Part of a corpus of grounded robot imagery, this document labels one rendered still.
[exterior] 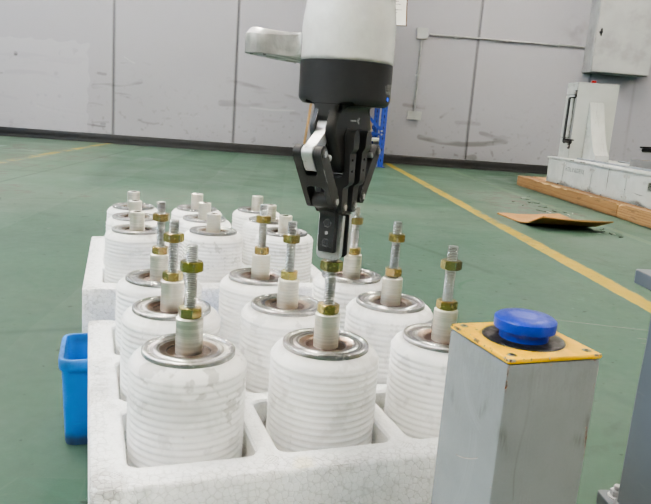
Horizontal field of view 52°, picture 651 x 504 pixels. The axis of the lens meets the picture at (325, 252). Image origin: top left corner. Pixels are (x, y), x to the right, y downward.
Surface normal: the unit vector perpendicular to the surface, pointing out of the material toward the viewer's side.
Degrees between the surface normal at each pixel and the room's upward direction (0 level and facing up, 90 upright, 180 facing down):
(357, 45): 90
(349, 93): 90
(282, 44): 90
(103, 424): 0
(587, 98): 90
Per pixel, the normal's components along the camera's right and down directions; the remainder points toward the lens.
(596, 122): 0.07, -0.21
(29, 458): 0.07, -0.98
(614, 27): 0.05, 0.21
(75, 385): 0.29, 0.25
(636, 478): -1.00, -0.06
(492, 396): -0.94, 0.00
